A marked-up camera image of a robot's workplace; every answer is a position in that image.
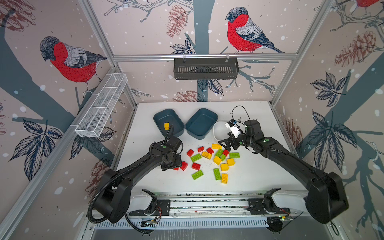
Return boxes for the dark teal bin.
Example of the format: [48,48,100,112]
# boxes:
[153,109,185,137]
[185,108,218,140]

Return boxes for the middle dark teal bin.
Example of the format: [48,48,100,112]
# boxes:
[185,108,218,140]

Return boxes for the white mesh wire shelf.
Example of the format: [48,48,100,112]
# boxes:
[75,73,128,138]

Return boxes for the black hanging wire basket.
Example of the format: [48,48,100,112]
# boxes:
[174,58,239,80]

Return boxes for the yellow long lego top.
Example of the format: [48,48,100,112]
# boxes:
[212,144,222,150]

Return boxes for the yellow long lego bottom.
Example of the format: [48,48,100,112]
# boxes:
[221,174,228,184]

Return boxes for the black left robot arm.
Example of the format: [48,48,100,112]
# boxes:
[87,136,184,224]

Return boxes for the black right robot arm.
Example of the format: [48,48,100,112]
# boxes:
[219,120,349,224]

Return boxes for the left dark teal bin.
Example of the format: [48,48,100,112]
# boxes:
[153,109,185,137]

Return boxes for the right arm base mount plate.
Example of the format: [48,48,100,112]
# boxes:
[247,198,291,215]

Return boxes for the green lego brick centre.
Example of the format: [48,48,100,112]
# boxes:
[215,150,224,159]

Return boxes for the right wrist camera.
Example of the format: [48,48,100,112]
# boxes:
[225,119,243,139]

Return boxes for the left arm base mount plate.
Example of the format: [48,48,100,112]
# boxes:
[129,200,171,217]

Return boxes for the white plastic bin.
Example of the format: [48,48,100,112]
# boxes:
[213,121,231,143]

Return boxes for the yellow long lego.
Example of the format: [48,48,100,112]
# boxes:
[212,144,222,150]
[221,174,228,184]

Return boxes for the yellow square lego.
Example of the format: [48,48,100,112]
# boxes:
[227,159,236,166]
[213,156,222,166]
[220,164,229,172]

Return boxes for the yellow arched lego brick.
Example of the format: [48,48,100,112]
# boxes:
[201,151,212,160]

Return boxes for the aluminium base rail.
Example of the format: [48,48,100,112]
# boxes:
[86,191,313,220]

